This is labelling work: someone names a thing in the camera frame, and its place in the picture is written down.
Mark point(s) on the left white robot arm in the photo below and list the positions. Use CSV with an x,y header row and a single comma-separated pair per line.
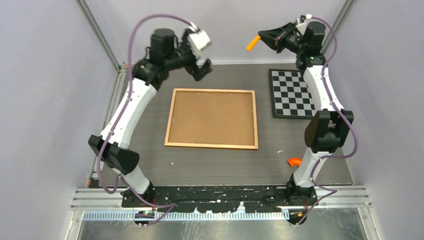
x,y
166,53

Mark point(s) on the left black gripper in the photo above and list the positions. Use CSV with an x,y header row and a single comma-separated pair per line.
x,y
194,70

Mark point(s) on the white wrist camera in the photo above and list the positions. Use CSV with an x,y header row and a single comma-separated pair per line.
x,y
199,40
302,22

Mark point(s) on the black white chessboard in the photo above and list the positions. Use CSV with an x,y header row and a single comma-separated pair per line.
x,y
289,94

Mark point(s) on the orange tool handle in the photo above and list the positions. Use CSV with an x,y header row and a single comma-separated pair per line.
x,y
253,43

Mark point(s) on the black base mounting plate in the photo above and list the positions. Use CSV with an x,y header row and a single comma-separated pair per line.
x,y
227,199

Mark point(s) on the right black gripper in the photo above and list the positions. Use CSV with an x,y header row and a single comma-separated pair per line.
x,y
276,37

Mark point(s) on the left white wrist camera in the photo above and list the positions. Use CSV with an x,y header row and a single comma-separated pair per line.
x,y
199,40

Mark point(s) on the orange curved plastic piece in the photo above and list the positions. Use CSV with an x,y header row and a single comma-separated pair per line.
x,y
294,162

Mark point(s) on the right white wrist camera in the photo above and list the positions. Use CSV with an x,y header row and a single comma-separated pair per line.
x,y
302,22

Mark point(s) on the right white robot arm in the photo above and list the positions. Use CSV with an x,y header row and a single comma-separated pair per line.
x,y
329,127

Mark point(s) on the wooden picture frame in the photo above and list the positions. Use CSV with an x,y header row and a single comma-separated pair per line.
x,y
212,118

